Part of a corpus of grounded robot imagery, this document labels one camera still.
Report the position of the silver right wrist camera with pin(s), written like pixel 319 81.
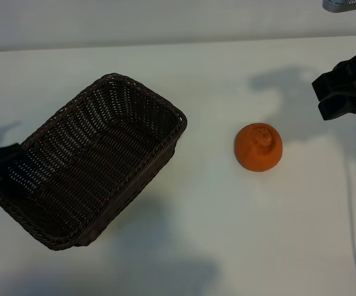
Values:
pixel 347 4

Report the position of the dark brown woven basket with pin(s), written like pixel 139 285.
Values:
pixel 88 160

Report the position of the orange fruit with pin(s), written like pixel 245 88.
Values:
pixel 258 148

